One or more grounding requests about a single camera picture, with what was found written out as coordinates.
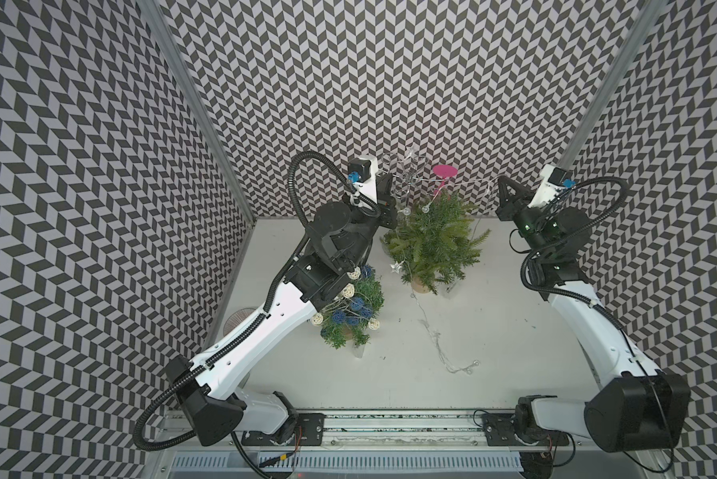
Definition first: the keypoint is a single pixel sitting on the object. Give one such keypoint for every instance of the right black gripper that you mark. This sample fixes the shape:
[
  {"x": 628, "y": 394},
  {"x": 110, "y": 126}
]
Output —
[{"x": 518, "y": 200}]

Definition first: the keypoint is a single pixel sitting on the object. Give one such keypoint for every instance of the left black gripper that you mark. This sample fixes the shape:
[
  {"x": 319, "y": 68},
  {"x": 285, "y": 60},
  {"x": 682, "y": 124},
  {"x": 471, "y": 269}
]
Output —
[{"x": 383, "y": 201}]

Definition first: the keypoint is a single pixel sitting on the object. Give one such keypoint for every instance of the light green fern tree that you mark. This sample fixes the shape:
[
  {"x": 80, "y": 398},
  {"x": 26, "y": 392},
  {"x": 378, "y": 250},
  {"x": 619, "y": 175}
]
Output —
[{"x": 435, "y": 243}]

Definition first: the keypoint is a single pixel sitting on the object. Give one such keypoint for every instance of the rattan ball string light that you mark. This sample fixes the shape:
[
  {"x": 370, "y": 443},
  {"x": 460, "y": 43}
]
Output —
[{"x": 358, "y": 305}]

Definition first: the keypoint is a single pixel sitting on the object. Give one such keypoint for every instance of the dark green christmas tree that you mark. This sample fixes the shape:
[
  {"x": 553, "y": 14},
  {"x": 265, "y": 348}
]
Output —
[{"x": 339, "y": 336}]

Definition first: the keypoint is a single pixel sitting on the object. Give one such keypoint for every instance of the clear battery box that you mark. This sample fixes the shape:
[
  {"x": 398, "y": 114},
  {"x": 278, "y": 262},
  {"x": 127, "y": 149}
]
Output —
[{"x": 358, "y": 350}]

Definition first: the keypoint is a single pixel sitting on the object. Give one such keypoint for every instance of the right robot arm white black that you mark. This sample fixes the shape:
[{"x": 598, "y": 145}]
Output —
[{"x": 639, "y": 406}]

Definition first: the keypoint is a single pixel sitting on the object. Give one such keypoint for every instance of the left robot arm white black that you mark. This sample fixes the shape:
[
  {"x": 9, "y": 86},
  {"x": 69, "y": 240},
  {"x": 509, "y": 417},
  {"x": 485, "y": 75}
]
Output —
[{"x": 336, "y": 244}]

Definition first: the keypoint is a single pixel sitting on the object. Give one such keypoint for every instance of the chrome jewelry stand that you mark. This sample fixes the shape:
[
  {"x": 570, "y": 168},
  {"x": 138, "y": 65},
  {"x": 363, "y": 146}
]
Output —
[{"x": 412, "y": 178}]

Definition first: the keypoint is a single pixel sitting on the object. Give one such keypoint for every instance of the pink hourglass ornament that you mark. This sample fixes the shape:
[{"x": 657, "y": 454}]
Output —
[{"x": 444, "y": 174}]

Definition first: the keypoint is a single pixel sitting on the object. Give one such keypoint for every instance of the pink glass bowl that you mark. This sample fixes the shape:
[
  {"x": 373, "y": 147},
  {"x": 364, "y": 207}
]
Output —
[{"x": 234, "y": 320}]

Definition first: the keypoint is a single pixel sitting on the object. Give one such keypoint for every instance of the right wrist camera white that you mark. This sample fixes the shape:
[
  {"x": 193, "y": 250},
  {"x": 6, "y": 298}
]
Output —
[{"x": 554, "y": 181}]

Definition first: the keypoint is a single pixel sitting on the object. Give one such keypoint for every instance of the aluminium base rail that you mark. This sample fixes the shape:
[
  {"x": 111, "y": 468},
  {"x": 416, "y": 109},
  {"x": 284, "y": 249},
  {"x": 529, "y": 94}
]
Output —
[{"x": 388, "y": 443}]

